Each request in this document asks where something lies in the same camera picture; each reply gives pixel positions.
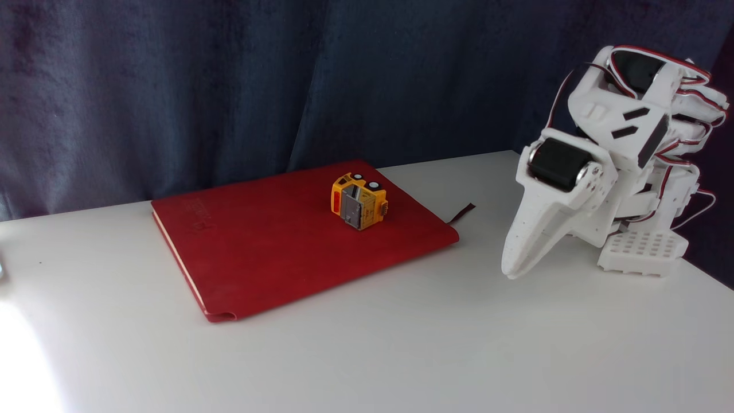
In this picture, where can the yellow toy truck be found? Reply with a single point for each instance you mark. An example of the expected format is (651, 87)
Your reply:
(361, 206)

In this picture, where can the dark blue curtain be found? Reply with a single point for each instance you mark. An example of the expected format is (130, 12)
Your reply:
(172, 86)

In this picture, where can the dark red bookmark ribbon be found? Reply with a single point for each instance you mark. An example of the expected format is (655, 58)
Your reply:
(460, 213)

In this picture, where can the red notebook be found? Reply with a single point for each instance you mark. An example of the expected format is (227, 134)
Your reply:
(275, 246)

